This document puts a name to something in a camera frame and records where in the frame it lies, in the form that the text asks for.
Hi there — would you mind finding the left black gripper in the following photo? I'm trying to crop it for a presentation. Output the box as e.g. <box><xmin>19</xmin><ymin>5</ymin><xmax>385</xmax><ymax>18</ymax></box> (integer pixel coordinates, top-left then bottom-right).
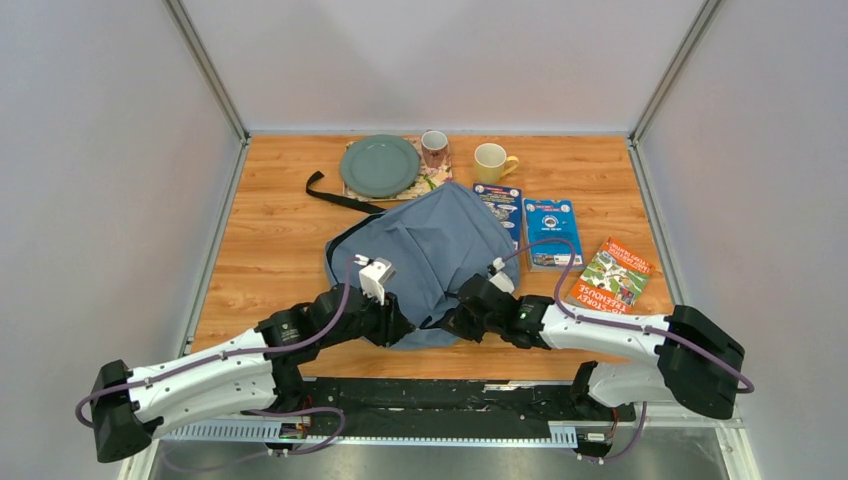
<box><xmin>321</xmin><ymin>284</ymin><xmax>417</xmax><ymax>349</ymax></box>

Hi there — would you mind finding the blue-grey fabric backpack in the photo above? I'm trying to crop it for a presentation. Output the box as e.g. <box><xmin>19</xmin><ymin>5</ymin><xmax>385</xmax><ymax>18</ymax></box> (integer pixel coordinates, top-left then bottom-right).
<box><xmin>305</xmin><ymin>182</ymin><xmax>521</xmax><ymax>350</ymax></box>

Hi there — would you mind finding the dark blue paperback book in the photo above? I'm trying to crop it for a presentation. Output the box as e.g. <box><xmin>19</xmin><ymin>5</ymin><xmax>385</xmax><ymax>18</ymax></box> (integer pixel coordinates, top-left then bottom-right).
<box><xmin>472</xmin><ymin>183</ymin><xmax>523</xmax><ymax>250</ymax></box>

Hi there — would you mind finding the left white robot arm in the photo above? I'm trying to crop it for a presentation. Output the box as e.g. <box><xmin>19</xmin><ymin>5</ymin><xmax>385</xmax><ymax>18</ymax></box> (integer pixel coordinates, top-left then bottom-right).
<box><xmin>86</xmin><ymin>284</ymin><xmax>415</xmax><ymax>463</ymax></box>

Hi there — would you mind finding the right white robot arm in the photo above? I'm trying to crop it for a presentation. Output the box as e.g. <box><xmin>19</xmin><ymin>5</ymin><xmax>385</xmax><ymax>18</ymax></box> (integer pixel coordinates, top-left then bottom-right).
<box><xmin>438</xmin><ymin>275</ymin><xmax>753</xmax><ymax>420</ymax></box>

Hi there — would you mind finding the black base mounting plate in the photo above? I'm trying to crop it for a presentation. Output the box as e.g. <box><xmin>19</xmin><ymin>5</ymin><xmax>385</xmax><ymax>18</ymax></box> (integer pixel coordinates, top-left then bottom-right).
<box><xmin>268</xmin><ymin>377</ymin><xmax>637</xmax><ymax>440</ymax></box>

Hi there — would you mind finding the light blue paperback book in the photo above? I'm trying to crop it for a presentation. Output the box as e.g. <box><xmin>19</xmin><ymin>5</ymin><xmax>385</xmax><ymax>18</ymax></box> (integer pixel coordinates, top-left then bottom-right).
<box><xmin>523</xmin><ymin>198</ymin><xmax>586</xmax><ymax>271</ymax></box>

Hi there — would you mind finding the orange treehouse paperback book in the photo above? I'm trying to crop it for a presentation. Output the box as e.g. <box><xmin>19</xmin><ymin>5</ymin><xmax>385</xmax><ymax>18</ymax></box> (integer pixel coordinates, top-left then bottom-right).
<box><xmin>566</xmin><ymin>236</ymin><xmax>655</xmax><ymax>314</ymax></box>

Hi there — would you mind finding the floral serving tray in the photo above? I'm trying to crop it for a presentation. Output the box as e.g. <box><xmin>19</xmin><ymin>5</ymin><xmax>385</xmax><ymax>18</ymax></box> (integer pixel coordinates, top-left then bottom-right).
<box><xmin>342</xmin><ymin>135</ymin><xmax>453</xmax><ymax>202</ymax></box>

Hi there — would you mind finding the yellow ceramic mug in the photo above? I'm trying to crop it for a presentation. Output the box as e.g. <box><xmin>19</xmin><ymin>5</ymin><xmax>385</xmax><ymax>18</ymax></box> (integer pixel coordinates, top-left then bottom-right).
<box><xmin>474</xmin><ymin>143</ymin><xmax>519</xmax><ymax>184</ymax></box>

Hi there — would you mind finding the green ceramic plate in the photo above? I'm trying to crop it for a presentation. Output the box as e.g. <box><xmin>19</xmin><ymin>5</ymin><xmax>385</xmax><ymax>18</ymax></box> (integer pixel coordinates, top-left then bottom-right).
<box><xmin>339</xmin><ymin>134</ymin><xmax>420</xmax><ymax>198</ymax></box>

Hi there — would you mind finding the pink patterned mug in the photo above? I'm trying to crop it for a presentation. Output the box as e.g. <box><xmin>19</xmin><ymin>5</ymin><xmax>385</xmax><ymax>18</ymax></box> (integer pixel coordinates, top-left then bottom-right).
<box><xmin>420</xmin><ymin>130</ymin><xmax>450</xmax><ymax>168</ymax></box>

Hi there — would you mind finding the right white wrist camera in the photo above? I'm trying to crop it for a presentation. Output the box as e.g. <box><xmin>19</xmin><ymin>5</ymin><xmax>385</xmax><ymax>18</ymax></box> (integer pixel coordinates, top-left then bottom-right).
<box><xmin>487</xmin><ymin>257</ymin><xmax>515</xmax><ymax>295</ymax></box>

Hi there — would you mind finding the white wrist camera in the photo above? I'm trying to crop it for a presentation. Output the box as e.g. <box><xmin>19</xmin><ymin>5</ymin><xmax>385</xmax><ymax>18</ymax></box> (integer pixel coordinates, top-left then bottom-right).
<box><xmin>487</xmin><ymin>257</ymin><xmax>515</xmax><ymax>295</ymax></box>
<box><xmin>354</xmin><ymin>254</ymin><xmax>395</xmax><ymax>306</ymax></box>

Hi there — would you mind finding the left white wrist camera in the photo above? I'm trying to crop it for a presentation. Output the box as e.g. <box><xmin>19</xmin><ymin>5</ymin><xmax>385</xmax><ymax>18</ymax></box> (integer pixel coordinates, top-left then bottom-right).
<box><xmin>354</xmin><ymin>254</ymin><xmax>395</xmax><ymax>306</ymax></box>

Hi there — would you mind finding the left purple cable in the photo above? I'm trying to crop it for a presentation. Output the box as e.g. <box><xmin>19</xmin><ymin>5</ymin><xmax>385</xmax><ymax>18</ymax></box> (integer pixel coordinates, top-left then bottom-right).
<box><xmin>74</xmin><ymin>254</ymin><xmax>372</xmax><ymax>458</ymax></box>

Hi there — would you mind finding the purple cable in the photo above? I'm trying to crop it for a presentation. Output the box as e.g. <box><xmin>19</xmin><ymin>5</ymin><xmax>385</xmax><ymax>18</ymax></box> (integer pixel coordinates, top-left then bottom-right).
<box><xmin>74</xmin><ymin>254</ymin><xmax>372</xmax><ymax>458</ymax></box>
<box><xmin>493</xmin><ymin>237</ymin><xmax>757</xmax><ymax>463</ymax></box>

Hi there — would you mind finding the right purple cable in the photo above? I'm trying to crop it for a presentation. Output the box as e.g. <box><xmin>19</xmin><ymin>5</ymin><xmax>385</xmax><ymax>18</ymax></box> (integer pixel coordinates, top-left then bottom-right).
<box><xmin>493</xmin><ymin>237</ymin><xmax>757</xmax><ymax>463</ymax></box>

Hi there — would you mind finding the aluminium front frame rail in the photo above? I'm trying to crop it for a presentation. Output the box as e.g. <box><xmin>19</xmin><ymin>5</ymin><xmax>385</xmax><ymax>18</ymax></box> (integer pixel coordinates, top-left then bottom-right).
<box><xmin>120</xmin><ymin>378</ymin><xmax>763</xmax><ymax>479</ymax></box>

